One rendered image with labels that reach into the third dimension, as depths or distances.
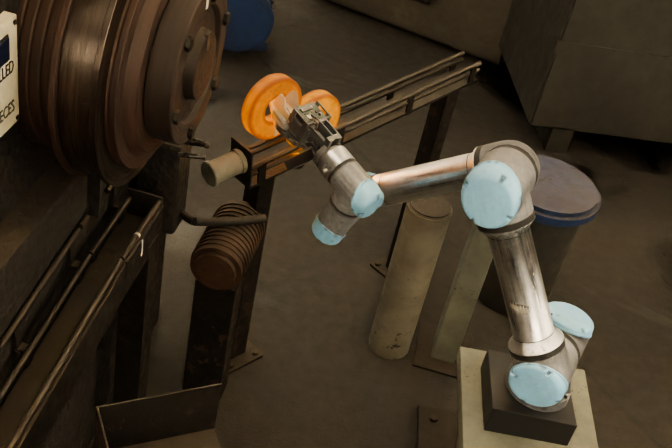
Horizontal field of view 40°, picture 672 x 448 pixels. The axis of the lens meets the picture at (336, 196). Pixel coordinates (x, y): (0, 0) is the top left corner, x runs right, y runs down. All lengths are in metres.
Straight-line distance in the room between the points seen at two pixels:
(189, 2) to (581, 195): 1.62
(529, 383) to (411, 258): 0.61
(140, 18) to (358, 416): 1.41
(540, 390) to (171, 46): 1.03
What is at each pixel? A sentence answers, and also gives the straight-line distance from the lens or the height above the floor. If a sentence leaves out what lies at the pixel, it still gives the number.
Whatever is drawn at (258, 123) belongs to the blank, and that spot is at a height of 0.77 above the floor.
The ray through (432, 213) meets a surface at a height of 0.52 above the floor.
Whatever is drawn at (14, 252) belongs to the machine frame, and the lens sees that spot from 1.57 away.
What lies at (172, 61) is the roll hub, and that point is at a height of 1.18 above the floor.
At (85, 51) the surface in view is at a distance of 1.42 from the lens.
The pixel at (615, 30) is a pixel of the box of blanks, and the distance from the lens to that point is 3.62.
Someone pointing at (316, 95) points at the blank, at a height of 0.80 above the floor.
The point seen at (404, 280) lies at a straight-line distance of 2.50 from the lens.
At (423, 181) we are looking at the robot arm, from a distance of 2.02.
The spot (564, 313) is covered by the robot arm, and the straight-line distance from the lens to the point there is 2.11.
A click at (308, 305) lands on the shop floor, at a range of 2.80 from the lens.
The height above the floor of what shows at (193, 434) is 0.61.
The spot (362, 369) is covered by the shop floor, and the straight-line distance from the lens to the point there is 2.66.
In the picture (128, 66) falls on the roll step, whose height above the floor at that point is 1.17.
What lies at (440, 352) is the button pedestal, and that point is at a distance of 2.72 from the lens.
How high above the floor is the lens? 1.90
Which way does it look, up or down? 36 degrees down
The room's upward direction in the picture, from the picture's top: 13 degrees clockwise
